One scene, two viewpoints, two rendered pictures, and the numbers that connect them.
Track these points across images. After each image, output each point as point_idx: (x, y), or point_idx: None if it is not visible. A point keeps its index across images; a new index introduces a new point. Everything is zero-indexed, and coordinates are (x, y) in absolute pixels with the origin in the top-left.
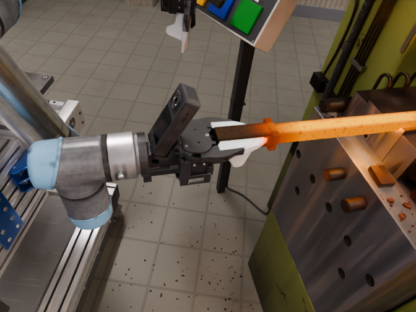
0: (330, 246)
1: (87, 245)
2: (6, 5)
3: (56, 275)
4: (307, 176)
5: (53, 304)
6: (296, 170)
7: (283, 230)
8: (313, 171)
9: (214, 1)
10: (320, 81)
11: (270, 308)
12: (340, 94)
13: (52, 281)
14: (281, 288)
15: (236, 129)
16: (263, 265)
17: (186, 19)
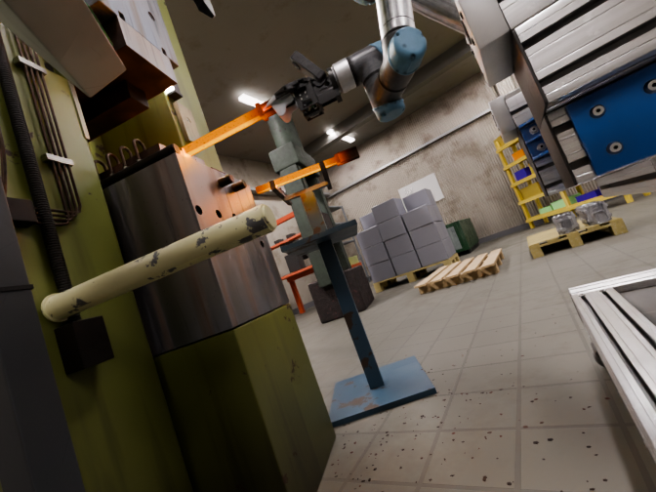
0: (252, 240)
1: (625, 366)
2: None
3: (651, 330)
4: (216, 218)
5: (614, 317)
6: (209, 226)
7: (250, 311)
8: (215, 207)
9: None
10: (27, 200)
11: (313, 429)
12: (70, 203)
13: (649, 325)
14: (291, 368)
15: None
16: (286, 423)
17: None
